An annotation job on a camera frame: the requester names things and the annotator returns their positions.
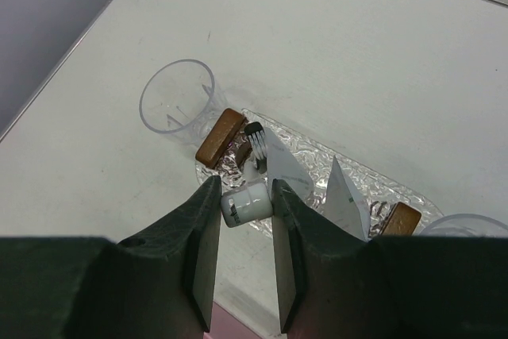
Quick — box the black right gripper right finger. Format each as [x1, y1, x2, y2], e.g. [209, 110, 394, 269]
[271, 180, 507, 338]

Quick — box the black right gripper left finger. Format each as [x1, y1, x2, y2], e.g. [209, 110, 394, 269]
[1, 175, 221, 338]

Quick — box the red-capped toothpaste tube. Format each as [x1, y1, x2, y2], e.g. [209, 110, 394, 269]
[322, 157, 371, 241]

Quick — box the brown wooden holder block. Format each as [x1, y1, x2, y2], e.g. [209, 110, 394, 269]
[195, 108, 246, 168]
[380, 202, 421, 236]

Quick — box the white toothbrush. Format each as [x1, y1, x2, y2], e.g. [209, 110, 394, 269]
[221, 161, 273, 228]

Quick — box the black-capped toothpaste tube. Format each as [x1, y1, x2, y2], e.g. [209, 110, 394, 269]
[264, 127, 314, 201]

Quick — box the clear plastic cup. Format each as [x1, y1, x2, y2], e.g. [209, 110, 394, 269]
[139, 59, 229, 147]
[419, 214, 507, 237]

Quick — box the black toothbrush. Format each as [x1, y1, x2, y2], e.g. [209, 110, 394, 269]
[244, 121, 267, 174]

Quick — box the clear textured glass tray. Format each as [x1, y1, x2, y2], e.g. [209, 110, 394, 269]
[195, 109, 444, 238]

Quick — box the pink plastic drawer box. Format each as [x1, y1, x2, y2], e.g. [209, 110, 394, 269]
[203, 302, 287, 339]

